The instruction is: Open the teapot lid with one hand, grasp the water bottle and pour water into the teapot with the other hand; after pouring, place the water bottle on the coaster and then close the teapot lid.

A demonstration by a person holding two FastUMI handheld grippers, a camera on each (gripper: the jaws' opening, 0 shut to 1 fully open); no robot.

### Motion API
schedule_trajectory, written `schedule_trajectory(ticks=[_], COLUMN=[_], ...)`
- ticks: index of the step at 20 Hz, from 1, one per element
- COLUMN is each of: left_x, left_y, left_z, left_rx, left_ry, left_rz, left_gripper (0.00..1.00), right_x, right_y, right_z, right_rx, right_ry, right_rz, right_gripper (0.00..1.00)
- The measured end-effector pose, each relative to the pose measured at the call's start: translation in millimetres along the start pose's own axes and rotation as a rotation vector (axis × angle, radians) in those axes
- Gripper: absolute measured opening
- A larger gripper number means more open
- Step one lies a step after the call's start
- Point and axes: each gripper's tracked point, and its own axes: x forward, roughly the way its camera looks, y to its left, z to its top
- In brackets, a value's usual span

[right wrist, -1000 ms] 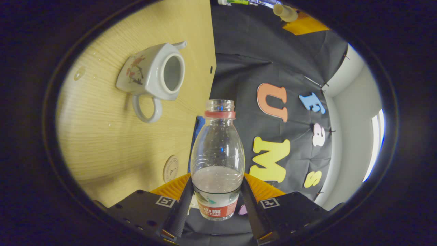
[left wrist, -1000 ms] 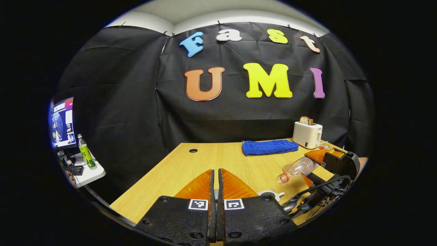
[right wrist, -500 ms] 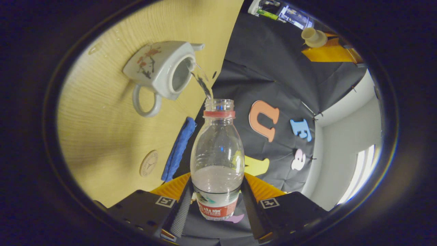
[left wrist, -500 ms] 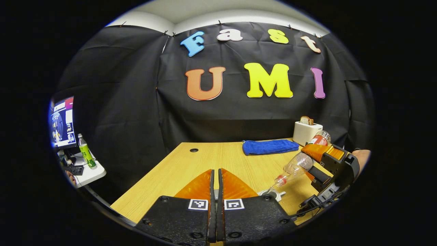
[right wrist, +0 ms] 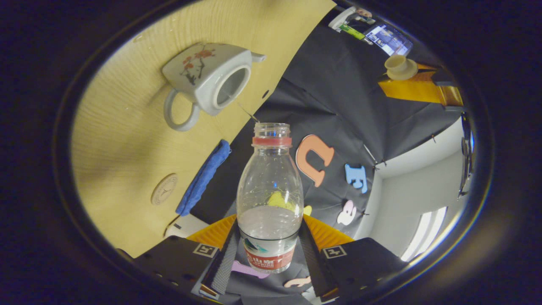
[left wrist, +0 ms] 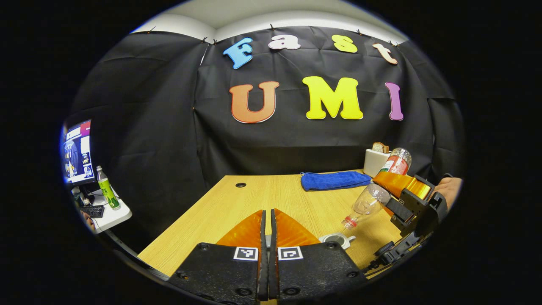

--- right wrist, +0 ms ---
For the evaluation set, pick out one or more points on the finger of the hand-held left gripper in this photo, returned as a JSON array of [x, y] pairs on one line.
[[425, 66], [415, 91]]

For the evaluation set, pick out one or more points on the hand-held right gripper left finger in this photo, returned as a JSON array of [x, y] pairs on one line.
[[178, 262]]

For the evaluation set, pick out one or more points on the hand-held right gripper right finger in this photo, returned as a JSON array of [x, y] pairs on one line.
[[364, 262]]

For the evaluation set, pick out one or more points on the clear plastic water bottle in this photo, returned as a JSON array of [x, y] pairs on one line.
[[269, 190]]

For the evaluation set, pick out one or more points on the white floral teacup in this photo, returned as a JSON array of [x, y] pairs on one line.
[[199, 80]]

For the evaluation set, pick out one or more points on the white toaster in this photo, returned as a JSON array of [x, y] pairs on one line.
[[186, 226]]

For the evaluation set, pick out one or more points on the computer monitor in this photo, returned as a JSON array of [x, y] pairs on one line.
[[389, 40]]

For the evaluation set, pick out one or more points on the ceiling light panel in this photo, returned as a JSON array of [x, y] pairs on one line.
[[423, 233]]

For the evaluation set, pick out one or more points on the black backdrop cloth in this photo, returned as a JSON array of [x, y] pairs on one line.
[[338, 84]]

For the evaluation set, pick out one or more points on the blue towel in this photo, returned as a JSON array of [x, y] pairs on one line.
[[205, 176]]

